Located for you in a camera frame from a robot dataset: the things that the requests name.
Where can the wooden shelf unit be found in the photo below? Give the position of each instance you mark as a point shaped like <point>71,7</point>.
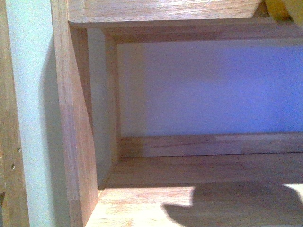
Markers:
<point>220,180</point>

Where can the wooden furniture panel at left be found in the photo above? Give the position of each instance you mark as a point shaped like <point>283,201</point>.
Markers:
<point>15,195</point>

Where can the yellow toy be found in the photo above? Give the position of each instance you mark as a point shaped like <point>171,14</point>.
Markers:
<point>277,10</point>

